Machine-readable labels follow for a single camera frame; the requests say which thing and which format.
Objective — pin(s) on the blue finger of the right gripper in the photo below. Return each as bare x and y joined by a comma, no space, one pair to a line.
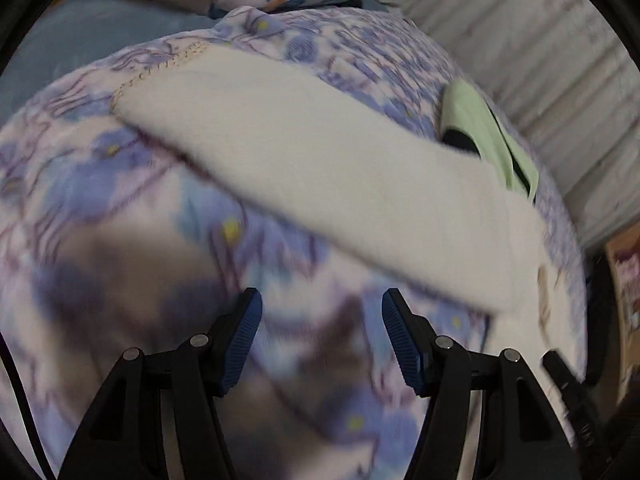
580,410

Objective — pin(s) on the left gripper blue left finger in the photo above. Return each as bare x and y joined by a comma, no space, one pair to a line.
221,353

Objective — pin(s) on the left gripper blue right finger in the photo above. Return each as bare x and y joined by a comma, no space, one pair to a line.
428,362

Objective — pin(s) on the cream fuzzy cardigan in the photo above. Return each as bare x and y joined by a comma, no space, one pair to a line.
255,172

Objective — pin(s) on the wooden bookshelf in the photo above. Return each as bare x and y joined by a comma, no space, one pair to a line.
621,253

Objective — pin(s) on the purple cat print blanket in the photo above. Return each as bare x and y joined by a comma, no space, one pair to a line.
60,160

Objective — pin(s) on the green folded garment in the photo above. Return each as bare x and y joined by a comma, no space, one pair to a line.
469,124

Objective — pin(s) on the cream floral curtain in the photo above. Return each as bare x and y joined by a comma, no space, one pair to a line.
566,82

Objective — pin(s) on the grey bed sheet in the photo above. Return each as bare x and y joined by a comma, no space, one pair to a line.
75,33

